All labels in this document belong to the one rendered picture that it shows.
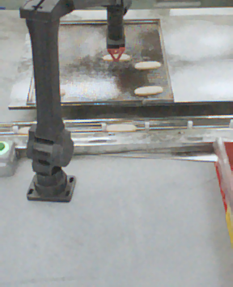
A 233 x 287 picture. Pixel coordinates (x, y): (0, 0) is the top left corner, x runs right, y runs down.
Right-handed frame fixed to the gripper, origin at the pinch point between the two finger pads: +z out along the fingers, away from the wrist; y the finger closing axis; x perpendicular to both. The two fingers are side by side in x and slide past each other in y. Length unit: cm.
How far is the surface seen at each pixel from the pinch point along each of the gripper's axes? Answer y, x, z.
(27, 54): 8.3, 33.8, 4.4
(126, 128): -31.1, -2.4, 5.3
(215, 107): -16.9, -35.5, 11.6
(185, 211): -62, -16, 4
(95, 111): -16.9, 7.9, 11.8
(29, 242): -69, 23, 3
